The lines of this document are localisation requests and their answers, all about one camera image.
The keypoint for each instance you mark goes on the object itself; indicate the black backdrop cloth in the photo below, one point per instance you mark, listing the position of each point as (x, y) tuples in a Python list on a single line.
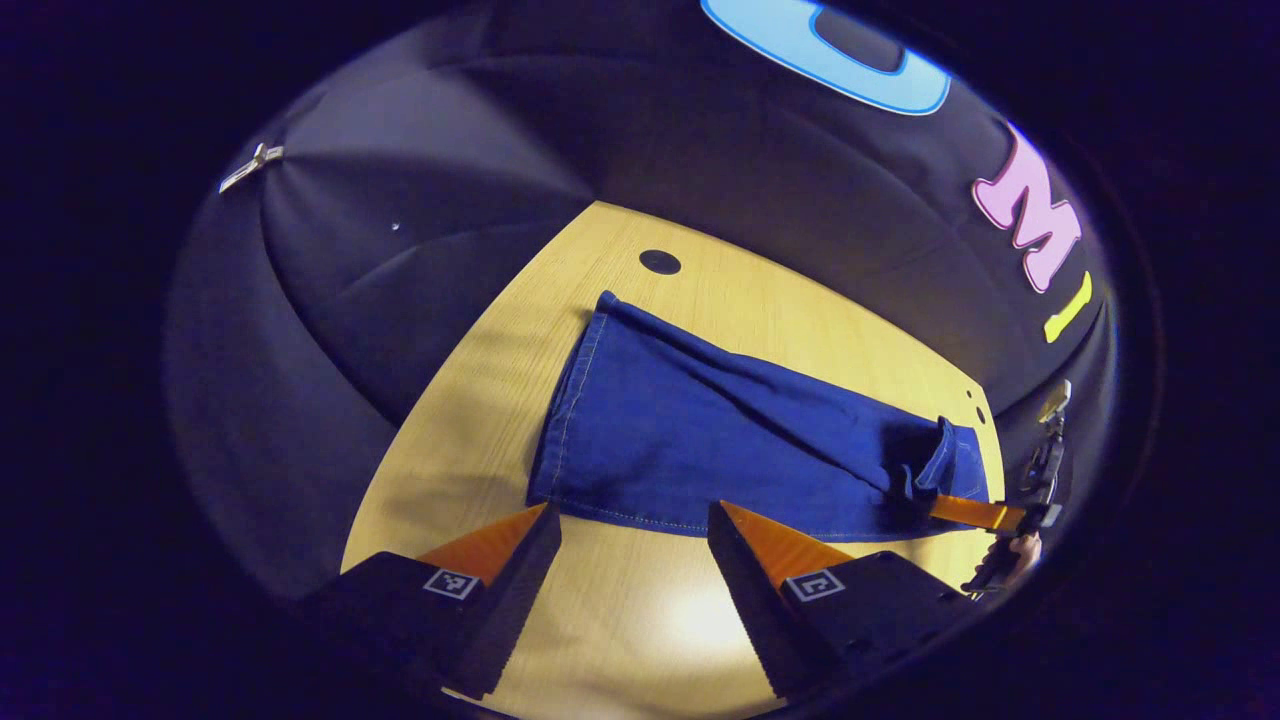
[(700, 150)]

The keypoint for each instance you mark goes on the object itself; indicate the silver metal clip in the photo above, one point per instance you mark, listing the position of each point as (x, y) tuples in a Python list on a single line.
[(250, 168)]

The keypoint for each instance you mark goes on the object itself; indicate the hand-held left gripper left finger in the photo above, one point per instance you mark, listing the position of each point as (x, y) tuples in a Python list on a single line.
[(515, 600)]

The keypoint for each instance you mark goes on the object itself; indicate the blue denim jeans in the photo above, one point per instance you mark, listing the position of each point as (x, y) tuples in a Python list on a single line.
[(700, 440)]

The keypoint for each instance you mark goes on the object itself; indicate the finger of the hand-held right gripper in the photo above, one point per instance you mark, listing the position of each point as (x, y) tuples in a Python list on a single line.
[(975, 512)]

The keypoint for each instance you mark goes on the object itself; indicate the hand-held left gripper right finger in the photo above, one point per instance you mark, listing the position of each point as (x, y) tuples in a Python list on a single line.
[(750, 590)]

